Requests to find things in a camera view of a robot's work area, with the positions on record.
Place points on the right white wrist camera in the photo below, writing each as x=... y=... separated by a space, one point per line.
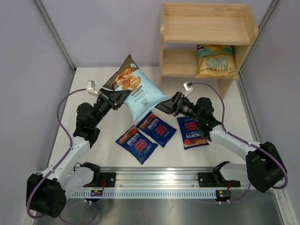
x=188 y=87

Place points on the right aluminium frame post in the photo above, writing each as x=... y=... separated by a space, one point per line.
x=269 y=12

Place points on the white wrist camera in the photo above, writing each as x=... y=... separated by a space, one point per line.
x=188 y=87
x=90 y=87

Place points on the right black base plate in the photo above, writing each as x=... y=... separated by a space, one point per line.
x=215 y=180

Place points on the blue Burts chips bag left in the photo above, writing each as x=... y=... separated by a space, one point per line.
x=137 y=144

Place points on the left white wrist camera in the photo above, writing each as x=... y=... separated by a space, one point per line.
x=90 y=87

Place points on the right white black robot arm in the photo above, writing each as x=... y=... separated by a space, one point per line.
x=263 y=167

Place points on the left aluminium frame post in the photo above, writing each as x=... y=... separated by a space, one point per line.
x=42 y=10

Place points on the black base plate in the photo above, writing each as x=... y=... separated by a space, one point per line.
x=99 y=179
x=215 y=180

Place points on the aluminium frame post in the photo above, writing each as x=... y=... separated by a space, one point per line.
x=42 y=10
x=269 y=12

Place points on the blue burts chips bag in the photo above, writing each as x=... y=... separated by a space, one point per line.
x=137 y=144
x=190 y=136
x=157 y=129

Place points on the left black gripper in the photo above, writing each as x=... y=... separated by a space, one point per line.
x=114 y=99

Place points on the blue Burts chips bag middle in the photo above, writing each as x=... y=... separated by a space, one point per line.
x=157 y=129

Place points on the light blue cassava chips bag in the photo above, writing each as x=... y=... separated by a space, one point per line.
x=145 y=95

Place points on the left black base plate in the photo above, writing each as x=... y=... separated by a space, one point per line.
x=99 y=179

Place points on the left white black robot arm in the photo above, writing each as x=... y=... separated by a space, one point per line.
x=48 y=192

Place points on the wooden two-tier shelf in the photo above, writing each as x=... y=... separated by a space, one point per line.
x=203 y=23

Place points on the aluminium mounting rail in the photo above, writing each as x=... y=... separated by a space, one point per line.
x=156 y=177

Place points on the white slotted cable duct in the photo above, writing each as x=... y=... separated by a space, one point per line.
x=145 y=194

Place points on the blue Burts chips bag right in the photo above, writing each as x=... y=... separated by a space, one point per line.
x=190 y=136

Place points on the large yellow kettle chips bag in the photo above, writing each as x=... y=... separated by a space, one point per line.
x=216 y=61

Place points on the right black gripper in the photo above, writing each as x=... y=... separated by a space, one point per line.
x=171 y=106

